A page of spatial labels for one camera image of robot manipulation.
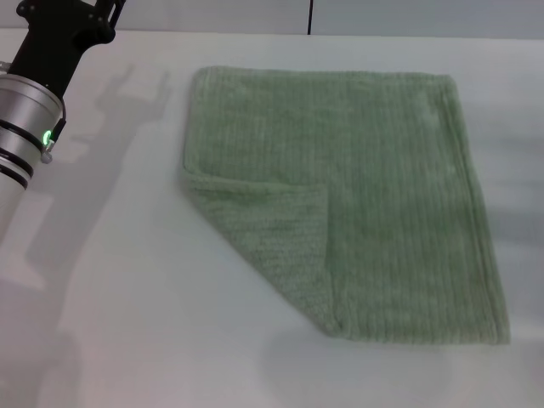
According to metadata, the green ribbed towel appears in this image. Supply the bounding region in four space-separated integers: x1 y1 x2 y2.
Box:
177 65 512 344

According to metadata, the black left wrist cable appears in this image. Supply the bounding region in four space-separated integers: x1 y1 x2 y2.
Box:
41 104 68 165

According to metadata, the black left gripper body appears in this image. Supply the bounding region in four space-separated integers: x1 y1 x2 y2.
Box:
8 0 116 98

